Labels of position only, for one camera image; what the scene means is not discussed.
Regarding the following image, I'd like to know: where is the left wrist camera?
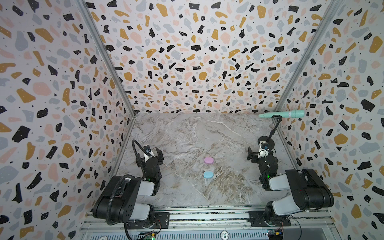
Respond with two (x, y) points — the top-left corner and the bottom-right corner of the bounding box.
(143, 145), (155, 158)

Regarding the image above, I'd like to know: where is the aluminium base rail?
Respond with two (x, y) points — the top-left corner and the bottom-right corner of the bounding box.
(79, 205), (341, 240)

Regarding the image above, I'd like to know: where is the blue earbud charging case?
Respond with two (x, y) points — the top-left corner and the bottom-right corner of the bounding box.
(203, 171), (214, 179)

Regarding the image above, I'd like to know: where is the mint green microphone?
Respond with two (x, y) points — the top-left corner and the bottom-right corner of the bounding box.
(258, 110), (306, 119)

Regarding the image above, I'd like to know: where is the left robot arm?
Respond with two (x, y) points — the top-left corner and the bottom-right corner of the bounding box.
(92, 146), (164, 229)

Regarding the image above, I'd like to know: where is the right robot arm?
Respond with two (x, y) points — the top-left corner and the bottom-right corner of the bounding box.
(247, 147), (335, 227)

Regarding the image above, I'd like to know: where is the pink earbud charging case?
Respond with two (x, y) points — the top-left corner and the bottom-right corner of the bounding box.
(204, 157), (215, 165)

